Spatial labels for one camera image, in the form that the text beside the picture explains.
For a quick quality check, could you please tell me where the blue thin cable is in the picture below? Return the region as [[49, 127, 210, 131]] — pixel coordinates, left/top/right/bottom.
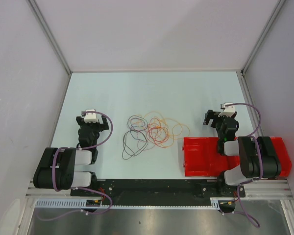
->
[[127, 114, 150, 133]]

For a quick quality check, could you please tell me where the black thin cable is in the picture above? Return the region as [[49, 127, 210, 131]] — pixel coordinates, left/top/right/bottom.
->
[[122, 129, 149, 160]]

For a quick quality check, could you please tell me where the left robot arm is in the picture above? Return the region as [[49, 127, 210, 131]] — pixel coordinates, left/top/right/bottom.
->
[[33, 110, 113, 196]]

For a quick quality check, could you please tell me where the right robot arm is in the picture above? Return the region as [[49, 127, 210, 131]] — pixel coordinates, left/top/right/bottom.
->
[[203, 107, 282, 196]]

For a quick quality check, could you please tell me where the red plastic bin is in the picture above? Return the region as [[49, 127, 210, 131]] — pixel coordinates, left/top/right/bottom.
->
[[183, 137, 292, 177]]

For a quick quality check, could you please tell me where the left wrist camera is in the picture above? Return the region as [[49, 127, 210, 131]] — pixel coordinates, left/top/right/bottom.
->
[[81, 109, 98, 123]]

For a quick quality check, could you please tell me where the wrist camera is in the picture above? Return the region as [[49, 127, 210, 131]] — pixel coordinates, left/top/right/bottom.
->
[[81, 109, 98, 123], [219, 102, 236, 118]]

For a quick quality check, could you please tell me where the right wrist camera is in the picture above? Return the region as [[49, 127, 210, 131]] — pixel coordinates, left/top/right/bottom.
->
[[219, 102, 236, 118]]

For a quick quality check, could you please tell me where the yellow thin cable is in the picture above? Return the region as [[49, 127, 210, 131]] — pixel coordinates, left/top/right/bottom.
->
[[159, 117, 191, 149]]

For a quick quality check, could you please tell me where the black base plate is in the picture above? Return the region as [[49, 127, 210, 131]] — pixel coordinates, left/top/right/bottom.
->
[[70, 178, 245, 206]]

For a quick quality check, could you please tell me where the grey slotted cable duct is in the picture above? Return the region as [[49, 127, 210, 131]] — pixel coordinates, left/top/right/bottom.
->
[[36, 198, 220, 210]]

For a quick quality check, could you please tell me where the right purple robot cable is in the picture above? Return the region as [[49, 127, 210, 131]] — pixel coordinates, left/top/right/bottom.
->
[[229, 102, 263, 228]]

